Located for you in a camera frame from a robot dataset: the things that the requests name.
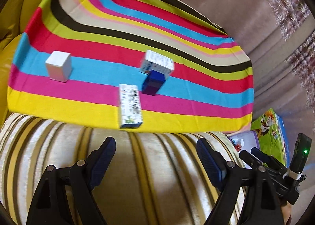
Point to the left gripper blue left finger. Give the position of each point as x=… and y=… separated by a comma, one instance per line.
x=99, y=161

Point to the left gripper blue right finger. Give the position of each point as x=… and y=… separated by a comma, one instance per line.
x=213, y=162

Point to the white turtle print medicine box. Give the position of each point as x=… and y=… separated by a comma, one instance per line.
x=130, y=111

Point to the dark blue cube box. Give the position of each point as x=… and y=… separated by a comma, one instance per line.
x=153, y=82

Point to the person's right hand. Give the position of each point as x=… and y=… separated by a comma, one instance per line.
x=286, y=209

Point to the small red object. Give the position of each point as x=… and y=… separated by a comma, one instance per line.
x=238, y=147

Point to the white box with purple rim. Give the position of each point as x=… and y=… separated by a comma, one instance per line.
x=247, y=140

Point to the beige striped sofa cover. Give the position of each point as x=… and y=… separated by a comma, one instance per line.
x=156, y=177

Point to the white square box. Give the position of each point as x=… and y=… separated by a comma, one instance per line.
x=58, y=66

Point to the white blue medicine box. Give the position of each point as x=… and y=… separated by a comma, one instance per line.
x=153, y=61

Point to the rainbow striped cloth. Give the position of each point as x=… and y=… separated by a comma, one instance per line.
x=210, y=89

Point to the black camera with green light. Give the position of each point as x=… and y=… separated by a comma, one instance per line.
x=301, y=152

